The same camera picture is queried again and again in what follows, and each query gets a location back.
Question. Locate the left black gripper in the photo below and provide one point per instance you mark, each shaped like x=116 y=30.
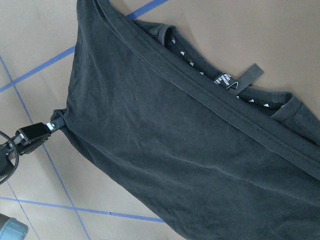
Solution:
x=28 y=139

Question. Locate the black graphic t-shirt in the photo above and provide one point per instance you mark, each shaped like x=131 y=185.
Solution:
x=214 y=157

